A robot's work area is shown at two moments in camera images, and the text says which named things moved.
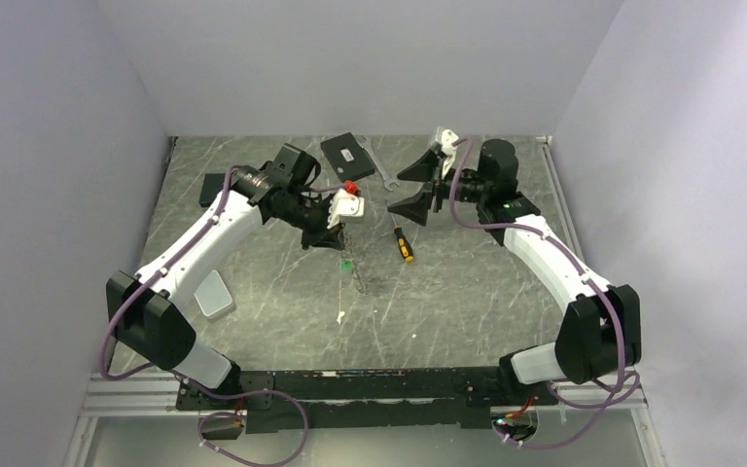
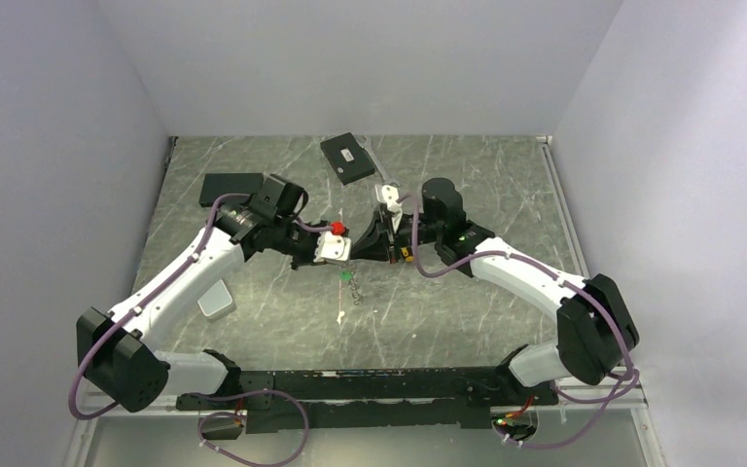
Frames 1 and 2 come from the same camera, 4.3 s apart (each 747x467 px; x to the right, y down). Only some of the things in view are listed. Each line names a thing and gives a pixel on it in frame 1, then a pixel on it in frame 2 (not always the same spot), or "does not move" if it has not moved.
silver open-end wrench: [387, 180] does not move
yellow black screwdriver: [405, 246] does not move
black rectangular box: [347, 157] does not move
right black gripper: [422, 170] → [374, 241]
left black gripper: [324, 236] → [308, 259]
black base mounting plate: [419, 397] does not move
